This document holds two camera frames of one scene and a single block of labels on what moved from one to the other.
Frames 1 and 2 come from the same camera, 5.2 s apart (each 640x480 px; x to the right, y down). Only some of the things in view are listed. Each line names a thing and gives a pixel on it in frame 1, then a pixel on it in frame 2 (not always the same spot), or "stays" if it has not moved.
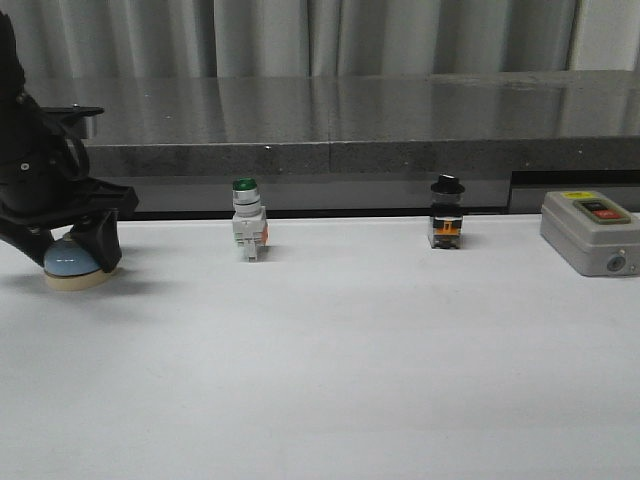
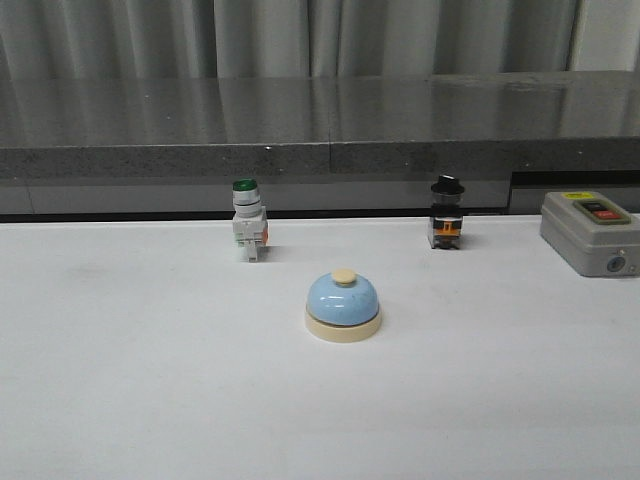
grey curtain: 118,39 stays
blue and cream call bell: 68,268 to 342,307
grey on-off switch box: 592,233 stays
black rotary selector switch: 446,212 stays
